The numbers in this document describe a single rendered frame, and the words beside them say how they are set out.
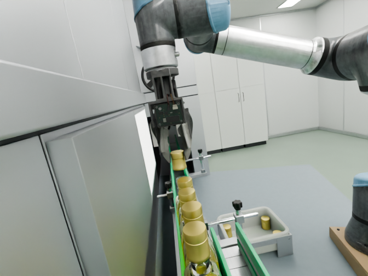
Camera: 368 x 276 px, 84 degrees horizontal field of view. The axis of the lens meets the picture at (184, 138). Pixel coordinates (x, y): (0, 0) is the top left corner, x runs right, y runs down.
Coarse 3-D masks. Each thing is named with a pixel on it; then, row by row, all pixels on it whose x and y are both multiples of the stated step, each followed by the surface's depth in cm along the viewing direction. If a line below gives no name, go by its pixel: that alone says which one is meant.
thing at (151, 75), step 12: (156, 72) 40; (168, 72) 40; (156, 84) 42; (168, 84) 42; (156, 96) 41; (168, 96) 43; (156, 108) 41; (168, 108) 41; (180, 108) 41; (156, 120) 42; (168, 120) 41; (180, 120) 42
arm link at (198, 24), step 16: (176, 0) 39; (192, 0) 39; (208, 0) 38; (224, 0) 38; (176, 16) 39; (192, 16) 39; (208, 16) 39; (224, 16) 40; (192, 32) 42; (208, 32) 42
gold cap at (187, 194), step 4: (184, 188) 41; (188, 188) 41; (192, 188) 41; (180, 192) 40; (184, 192) 40; (188, 192) 39; (192, 192) 39; (180, 196) 39; (184, 196) 38; (188, 196) 38; (192, 196) 39; (180, 200) 40; (184, 200) 39; (188, 200) 39; (192, 200) 39; (196, 200) 40; (180, 204) 40
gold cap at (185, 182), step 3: (183, 177) 47; (186, 177) 46; (189, 177) 46; (177, 180) 46; (180, 180) 45; (183, 180) 45; (186, 180) 45; (189, 180) 45; (177, 183) 45; (180, 183) 44; (183, 183) 44; (186, 183) 44; (189, 183) 44; (192, 183) 45; (180, 186) 45; (183, 186) 44; (186, 186) 44; (189, 186) 45; (192, 186) 45
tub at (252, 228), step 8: (256, 208) 84; (264, 208) 84; (224, 216) 83; (232, 216) 83; (256, 216) 84; (272, 216) 79; (224, 224) 83; (232, 224) 84; (248, 224) 84; (256, 224) 85; (272, 224) 80; (280, 224) 74; (224, 232) 73; (232, 232) 83; (248, 232) 82; (256, 232) 81; (264, 232) 80; (272, 232) 79; (280, 232) 69; (288, 232) 69; (256, 240) 68
